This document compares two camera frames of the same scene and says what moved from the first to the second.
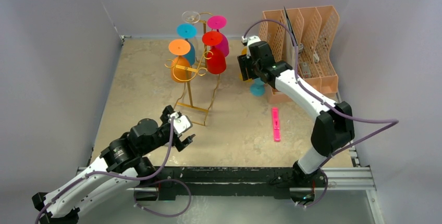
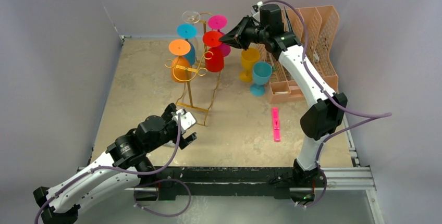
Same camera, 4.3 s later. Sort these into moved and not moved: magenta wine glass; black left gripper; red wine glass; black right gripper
Moved: black right gripper
Not moved: magenta wine glass; black left gripper; red wine glass
